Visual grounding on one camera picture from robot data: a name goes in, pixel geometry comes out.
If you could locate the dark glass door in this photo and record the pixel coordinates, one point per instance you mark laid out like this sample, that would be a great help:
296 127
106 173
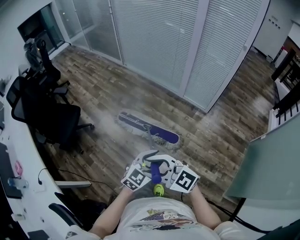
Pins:
37 25

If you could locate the grey desk leg beam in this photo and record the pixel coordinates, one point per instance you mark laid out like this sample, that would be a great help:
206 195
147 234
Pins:
72 184

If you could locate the person's right forearm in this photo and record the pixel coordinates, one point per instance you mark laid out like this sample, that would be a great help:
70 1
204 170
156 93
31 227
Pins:
206 208

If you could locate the black table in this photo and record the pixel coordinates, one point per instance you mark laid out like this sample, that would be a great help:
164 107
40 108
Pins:
286 65

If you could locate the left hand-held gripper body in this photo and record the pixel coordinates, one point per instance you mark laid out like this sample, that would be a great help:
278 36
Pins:
136 179

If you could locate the tall black office chair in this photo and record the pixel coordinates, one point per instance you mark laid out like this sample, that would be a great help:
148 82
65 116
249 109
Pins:
49 70

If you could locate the black mesh office chair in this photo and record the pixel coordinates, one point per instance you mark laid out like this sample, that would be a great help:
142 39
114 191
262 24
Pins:
47 117

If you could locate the person in white t-shirt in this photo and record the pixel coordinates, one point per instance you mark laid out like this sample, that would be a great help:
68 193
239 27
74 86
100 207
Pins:
164 218

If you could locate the pink desk object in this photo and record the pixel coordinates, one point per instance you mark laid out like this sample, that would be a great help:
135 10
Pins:
18 167

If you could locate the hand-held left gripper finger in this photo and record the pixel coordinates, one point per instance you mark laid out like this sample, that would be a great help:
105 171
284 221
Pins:
147 154
147 167

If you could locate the black laptop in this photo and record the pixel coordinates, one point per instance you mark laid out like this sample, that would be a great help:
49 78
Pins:
7 171

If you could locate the black flat device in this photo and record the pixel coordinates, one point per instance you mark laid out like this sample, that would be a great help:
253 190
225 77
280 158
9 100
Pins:
37 235

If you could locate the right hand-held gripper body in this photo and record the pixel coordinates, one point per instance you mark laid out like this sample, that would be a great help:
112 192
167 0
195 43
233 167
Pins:
185 179

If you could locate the narrow white venetian blind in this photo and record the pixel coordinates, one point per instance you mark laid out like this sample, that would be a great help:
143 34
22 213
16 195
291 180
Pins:
222 47

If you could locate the person's left forearm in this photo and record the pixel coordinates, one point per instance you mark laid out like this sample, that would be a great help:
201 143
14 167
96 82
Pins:
110 211

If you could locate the long white desk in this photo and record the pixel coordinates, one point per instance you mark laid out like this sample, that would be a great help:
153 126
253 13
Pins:
23 152

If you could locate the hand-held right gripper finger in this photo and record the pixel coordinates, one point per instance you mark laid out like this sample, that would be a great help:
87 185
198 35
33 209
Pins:
164 157
166 170

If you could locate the neon yellow shoe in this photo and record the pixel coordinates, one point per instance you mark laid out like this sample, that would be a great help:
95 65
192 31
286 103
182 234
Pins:
159 189

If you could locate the wide white venetian blind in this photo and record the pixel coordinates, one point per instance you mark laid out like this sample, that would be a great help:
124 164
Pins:
154 42

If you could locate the clear plastic bottle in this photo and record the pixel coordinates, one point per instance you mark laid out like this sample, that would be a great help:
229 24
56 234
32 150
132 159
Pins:
17 183

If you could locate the black chair with armrest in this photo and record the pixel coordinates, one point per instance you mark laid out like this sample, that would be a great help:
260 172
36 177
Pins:
68 215

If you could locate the black slatted rack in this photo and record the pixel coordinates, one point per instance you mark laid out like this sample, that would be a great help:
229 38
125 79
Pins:
288 105

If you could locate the grey jacket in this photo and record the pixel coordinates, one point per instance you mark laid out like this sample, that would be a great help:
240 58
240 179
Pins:
31 54

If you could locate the frosted glass board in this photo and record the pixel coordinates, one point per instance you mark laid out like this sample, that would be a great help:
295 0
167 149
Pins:
269 164

